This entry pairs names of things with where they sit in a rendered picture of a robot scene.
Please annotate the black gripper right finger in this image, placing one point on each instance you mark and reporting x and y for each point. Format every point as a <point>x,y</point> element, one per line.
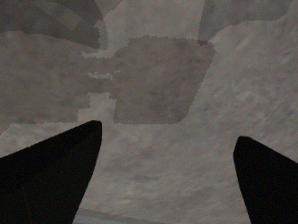
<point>268,182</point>

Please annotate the low clear corner wall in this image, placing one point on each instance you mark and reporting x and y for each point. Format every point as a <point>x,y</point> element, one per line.
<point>83,218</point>

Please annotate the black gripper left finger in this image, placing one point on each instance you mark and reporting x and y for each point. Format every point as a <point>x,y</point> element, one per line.
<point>44,184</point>

